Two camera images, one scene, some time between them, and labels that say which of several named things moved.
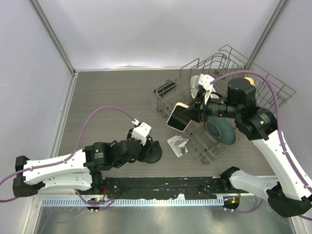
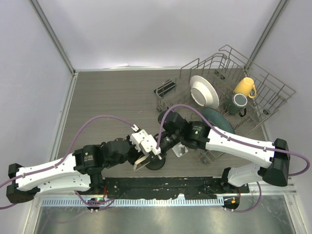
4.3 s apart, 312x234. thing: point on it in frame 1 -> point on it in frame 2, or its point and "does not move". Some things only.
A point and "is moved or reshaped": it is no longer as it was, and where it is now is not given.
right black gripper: [199, 112] -> [162, 151]
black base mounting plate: [161, 187] does not move
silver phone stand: [178, 144] does not move
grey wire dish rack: [207, 99] does not move
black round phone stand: [153, 153] is moved or reshaped
